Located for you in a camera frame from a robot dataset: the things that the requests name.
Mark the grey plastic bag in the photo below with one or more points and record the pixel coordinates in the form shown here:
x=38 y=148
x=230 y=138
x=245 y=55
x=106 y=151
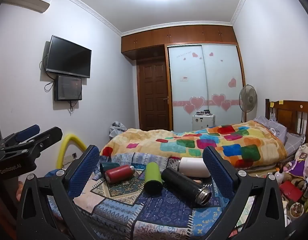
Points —
x=117 y=130

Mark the wall-mounted black television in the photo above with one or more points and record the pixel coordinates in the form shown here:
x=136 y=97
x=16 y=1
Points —
x=69 y=56

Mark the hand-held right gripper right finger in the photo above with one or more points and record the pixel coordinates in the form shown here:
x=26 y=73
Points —
x=217 y=173

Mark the lime green cup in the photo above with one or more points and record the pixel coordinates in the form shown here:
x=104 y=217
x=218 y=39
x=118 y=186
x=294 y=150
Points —
x=153 y=178

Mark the red bottle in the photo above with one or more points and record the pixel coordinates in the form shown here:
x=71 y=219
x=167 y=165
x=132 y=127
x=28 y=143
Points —
x=119 y=173

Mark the white spray bottle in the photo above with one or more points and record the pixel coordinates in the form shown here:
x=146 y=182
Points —
x=279 y=176

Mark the patterned blue patchwork blanket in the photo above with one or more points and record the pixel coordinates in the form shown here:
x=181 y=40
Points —
x=159 y=212

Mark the wooden bed headboard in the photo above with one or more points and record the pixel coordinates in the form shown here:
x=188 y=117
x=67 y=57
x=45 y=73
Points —
x=291 y=115

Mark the sliding wardrobe with pink hearts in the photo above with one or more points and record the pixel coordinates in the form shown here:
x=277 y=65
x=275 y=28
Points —
x=206 y=80

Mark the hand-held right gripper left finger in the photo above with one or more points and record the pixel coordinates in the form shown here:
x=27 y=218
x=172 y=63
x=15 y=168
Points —
x=84 y=170

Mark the grey checked pillow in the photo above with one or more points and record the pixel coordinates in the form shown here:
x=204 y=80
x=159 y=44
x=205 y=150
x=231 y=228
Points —
x=295 y=141

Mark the colourful squares blanket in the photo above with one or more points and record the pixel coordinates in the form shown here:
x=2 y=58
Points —
x=194 y=140

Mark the dark green cup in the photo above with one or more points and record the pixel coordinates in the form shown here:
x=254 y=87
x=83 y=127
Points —
x=109 y=167

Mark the wooden overhead cabinets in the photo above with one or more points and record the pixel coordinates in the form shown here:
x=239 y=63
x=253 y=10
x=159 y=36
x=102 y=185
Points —
x=181 y=36

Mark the standing fan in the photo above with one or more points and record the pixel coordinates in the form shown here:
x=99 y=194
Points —
x=248 y=97

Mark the yellow foam tube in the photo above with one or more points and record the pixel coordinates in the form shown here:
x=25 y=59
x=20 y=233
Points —
x=64 y=142

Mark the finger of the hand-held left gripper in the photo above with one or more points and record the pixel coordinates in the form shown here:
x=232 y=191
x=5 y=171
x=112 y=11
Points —
x=27 y=132
x=47 y=136

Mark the printed cloth bag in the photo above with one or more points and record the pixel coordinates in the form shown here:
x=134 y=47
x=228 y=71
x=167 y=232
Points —
x=305 y=158

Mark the red box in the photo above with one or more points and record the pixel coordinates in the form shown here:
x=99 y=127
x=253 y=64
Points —
x=291 y=191

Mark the grey printed pillow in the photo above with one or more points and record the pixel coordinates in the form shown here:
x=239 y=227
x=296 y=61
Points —
x=271 y=128

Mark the white power strip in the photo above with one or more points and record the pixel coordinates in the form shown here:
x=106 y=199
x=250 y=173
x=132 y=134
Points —
x=69 y=158

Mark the brown wooden door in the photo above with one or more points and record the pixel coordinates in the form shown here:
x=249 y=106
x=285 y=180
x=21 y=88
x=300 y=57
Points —
x=154 y=95

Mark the black thermos bottle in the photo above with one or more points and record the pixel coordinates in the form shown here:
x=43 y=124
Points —
x=184 y=183

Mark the small black wall monitor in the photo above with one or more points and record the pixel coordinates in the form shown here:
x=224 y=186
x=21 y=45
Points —
x=68 y=88

